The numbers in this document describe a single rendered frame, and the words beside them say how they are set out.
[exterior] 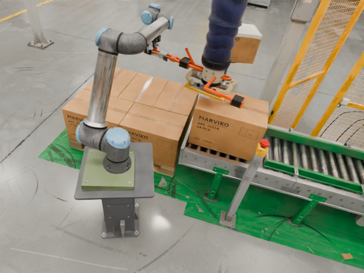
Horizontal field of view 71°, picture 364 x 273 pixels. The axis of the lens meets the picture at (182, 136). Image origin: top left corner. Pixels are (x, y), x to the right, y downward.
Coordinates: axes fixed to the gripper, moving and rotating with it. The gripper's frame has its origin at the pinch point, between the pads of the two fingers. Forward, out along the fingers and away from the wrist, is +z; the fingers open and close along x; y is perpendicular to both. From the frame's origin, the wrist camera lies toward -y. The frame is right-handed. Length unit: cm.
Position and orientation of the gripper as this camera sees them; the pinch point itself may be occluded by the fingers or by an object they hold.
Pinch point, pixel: (150, 49)
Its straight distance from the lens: 233.3
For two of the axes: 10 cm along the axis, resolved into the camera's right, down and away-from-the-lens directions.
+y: 8.6, 4.1, -2.9
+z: -1.3, 7.3, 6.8
